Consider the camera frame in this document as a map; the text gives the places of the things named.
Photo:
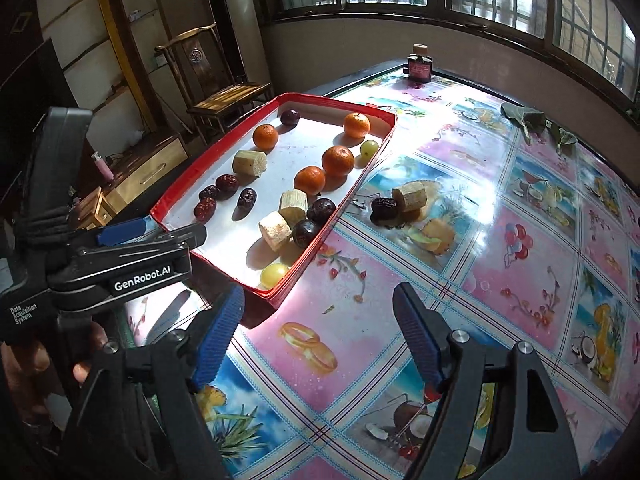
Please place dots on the wooden chair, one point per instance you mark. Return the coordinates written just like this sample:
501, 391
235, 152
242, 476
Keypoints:
225, 97

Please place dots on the green leaf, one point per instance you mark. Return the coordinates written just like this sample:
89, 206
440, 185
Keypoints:
522, 117
562, 137

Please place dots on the red tray white inside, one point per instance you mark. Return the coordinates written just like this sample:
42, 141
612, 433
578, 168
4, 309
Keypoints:
295, 147

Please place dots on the orange mandarin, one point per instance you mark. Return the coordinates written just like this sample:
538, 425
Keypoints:
338, 160
309, 180
265, 136
357, 125

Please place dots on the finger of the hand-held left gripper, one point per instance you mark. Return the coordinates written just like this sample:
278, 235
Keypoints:
125, 232
170, 240

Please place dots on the fruit print tablecloth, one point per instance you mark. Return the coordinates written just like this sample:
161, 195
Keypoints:
450, 260

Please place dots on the green grape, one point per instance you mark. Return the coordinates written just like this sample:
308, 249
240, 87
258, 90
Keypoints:
273, 274
369, 148

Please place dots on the person's left hand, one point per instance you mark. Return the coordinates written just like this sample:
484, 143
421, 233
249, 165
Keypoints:
90, 350

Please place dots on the pink bottle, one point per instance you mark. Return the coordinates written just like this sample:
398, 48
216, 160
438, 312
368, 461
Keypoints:
103, 166

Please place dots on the dried red date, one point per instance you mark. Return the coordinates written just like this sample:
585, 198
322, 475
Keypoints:
208, 192
205, 208
246, 197
226, 183
383, 208

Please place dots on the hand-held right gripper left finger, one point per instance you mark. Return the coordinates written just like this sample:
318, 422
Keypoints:
220, 330

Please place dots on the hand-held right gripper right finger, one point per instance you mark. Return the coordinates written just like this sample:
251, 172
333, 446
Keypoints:
417, 335

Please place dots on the dark plum in tray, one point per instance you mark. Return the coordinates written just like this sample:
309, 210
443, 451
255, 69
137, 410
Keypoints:
290, 117

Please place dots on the dark red bottle wooden cap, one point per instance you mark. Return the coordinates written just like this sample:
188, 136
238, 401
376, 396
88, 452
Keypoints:
419, 64

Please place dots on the low wooden cabinet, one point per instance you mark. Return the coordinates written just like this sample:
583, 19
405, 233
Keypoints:
150, 170

